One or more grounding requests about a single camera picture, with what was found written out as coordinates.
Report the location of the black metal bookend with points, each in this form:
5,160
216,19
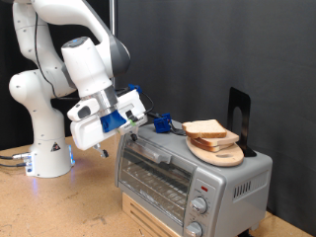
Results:
245,118

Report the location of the silver oven knob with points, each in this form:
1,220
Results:
194,229
199,205

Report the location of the red oven indicator light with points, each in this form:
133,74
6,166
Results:
204,189

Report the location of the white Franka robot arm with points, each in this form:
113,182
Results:
46,98

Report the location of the silver toaster oven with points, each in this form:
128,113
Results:
227,184

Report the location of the metal pole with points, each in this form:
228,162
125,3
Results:
113,16

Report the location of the spatula with blue grip block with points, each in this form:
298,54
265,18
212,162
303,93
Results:
162,124

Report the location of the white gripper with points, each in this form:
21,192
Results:
85,133

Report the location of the wooden cutting board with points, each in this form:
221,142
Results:
220,158

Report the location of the metal oven rack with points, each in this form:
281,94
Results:
158,184

